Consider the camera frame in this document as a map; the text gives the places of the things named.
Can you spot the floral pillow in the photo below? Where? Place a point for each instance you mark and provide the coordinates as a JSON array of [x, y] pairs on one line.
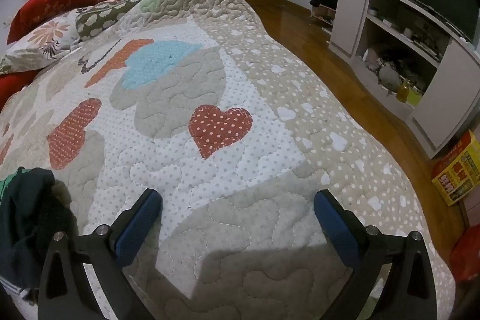
[[41, 39]]

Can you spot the red plastic bag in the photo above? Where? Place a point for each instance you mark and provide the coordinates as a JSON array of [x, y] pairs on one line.
[[467, 252]]

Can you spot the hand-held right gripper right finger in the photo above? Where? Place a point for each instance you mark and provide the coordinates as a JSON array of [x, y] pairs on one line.
[[333, 226]]

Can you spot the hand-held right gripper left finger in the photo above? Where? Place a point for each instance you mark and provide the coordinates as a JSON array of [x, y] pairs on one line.
[[139, 225]]

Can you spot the olive cloud print blanket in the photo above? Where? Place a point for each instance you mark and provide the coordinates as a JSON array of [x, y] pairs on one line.
[[97, 20]]

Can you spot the yellow cardboard box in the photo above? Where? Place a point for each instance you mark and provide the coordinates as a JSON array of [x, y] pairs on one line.
[[457, 173]]

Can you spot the dark clothes pile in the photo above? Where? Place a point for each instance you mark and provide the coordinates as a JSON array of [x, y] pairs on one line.
[[30, 222]]

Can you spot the red embroidered pillow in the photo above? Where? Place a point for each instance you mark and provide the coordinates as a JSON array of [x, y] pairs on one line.
[[48, 5]]

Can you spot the yellow green container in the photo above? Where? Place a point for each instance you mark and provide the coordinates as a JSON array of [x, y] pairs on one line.
[[414, 97]]

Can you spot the yellow bottle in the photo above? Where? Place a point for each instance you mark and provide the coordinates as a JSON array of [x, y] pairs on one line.
[[402, 92]]

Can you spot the grey round pot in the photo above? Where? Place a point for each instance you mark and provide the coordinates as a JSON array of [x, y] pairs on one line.
[[389, 77]]

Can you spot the navy white striped garment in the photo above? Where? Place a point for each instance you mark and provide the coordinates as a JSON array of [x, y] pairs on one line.
[[13, 290]]

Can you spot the heart patterned quilt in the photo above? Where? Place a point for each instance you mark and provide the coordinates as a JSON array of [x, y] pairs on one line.
[[225, 173]]

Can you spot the white television cabinet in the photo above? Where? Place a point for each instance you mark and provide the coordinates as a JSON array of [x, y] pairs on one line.
[[446, 87]]

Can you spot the dark green patterned garment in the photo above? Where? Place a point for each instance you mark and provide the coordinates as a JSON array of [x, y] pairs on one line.
[[3, 183]]

